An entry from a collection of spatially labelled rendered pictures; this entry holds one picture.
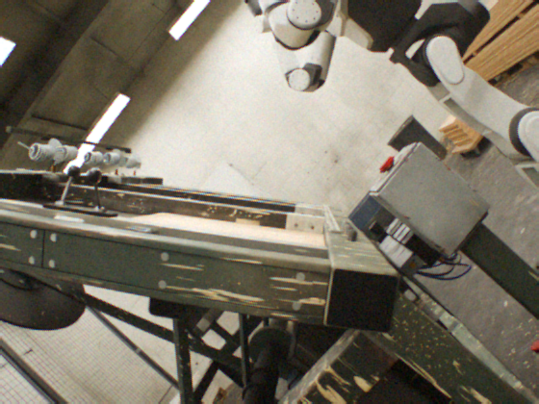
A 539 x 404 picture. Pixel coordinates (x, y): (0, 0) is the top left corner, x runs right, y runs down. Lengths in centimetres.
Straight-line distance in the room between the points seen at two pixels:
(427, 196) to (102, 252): 59
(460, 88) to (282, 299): 81
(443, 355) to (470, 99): 75
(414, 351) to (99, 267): 59
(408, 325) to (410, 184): 25
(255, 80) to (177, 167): 179
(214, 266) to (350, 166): 585
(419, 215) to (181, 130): 627
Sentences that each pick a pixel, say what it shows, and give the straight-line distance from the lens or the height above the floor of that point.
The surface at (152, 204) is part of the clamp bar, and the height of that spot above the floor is 141.
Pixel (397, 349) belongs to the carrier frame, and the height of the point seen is 72.
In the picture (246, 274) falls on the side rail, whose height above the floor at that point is 101.
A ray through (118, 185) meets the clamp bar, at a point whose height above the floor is 177.
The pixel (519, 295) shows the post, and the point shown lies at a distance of 88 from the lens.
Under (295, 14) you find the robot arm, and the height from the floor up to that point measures 128.
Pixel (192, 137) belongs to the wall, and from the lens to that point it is 684.
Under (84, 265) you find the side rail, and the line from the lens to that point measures 88.
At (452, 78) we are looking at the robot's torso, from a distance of 130.
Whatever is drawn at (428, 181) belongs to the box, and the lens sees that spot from 77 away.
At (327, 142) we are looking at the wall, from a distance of 658.
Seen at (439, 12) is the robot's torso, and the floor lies 105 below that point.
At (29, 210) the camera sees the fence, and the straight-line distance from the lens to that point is 124.
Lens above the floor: 101
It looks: 4 degrees up
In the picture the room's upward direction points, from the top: 50 degrees counter-clockwise
